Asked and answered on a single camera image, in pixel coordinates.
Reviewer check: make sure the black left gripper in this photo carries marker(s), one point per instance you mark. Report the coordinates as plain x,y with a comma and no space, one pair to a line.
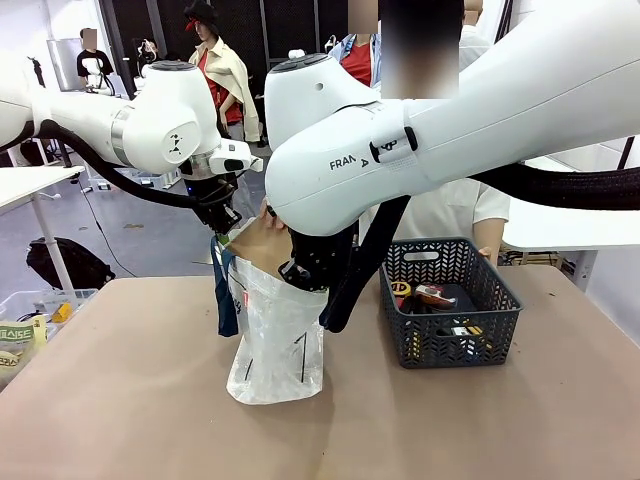
212,200

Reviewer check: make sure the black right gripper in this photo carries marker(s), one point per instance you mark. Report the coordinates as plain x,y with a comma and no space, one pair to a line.
320,255

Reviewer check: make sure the yellow utility knife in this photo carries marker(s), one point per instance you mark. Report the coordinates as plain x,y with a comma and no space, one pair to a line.
467,331

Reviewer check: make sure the dark gray plastic basket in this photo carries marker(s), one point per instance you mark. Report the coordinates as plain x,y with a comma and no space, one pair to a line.
450,364

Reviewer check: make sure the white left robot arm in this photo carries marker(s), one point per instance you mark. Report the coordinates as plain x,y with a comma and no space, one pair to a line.
165,115

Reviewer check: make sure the person's left forearm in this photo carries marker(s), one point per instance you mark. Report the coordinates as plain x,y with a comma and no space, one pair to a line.
487,232

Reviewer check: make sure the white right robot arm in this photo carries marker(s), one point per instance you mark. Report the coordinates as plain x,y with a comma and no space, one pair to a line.
450,125

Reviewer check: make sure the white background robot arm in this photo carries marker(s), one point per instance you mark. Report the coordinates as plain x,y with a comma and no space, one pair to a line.
296,52

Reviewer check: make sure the person's right hand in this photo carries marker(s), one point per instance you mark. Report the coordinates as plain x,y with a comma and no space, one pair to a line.
272,220

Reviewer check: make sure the person's left hand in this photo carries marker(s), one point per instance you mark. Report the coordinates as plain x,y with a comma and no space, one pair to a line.
489,255

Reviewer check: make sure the brown cardboard sheet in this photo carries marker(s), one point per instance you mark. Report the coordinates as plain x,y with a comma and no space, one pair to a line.
260,250

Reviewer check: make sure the person in white t-shirt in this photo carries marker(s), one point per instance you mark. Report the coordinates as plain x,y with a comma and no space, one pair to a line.
450,215

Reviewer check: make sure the mannequin in cream jacket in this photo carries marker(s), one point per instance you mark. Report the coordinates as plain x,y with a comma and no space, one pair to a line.
230,75

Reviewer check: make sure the black backpack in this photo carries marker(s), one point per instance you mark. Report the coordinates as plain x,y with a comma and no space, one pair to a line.
70,265

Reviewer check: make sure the clear plastic crate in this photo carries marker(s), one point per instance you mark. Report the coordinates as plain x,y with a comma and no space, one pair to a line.
80,300

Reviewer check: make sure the small yellow box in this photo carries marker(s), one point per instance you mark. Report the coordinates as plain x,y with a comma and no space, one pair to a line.
62,314

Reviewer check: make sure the mannequin in blue shirt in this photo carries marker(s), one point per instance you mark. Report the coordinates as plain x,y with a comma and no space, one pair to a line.
357,65

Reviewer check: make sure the white table with round legs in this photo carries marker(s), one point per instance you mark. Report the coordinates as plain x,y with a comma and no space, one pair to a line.
30,185

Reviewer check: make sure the standing person in black t-shirt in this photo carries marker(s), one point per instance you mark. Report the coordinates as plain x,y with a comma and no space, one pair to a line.
92,62

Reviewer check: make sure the beige snack pack green print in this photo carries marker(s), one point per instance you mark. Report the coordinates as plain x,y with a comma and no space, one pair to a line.
22,340
10,367

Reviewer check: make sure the grey framed board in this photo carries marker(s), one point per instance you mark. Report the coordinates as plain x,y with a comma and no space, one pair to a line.
62,65

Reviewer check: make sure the white side table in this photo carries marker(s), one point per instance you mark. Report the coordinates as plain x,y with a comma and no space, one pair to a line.
560,225

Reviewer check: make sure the black tripod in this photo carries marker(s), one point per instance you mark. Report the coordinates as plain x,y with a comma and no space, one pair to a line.
37,74

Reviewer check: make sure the person in white shirt and cap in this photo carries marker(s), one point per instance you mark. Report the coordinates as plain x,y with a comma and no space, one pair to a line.
472,45

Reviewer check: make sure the black slanted stand pole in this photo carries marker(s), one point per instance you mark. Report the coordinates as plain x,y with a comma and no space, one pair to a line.
627,152

